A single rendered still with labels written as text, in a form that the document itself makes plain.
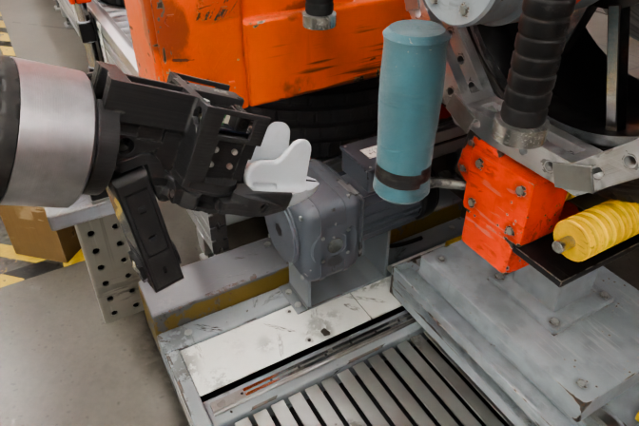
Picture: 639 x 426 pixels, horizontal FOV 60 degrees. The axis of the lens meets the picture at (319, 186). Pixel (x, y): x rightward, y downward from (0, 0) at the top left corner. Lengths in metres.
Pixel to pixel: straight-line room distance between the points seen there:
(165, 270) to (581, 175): 0.50
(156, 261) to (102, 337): 0.94
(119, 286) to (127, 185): 0.94
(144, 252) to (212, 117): 0.12
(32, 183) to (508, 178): 0.62
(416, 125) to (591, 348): 0.52
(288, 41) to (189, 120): 0.65
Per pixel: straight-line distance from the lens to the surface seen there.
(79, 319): 1.43
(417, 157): 0.81
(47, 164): 0.35
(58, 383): 1.32
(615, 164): 0.71
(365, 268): 1.32
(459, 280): 1.12
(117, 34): 1.94
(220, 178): 0.42
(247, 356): 1.16
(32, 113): 0.35
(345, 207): 0.98
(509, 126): 0.47
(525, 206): 0.80
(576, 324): 1.10
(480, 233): 0.89
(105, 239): 1.25
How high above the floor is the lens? 0.97
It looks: 34 degrees down
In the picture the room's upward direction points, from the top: straight up
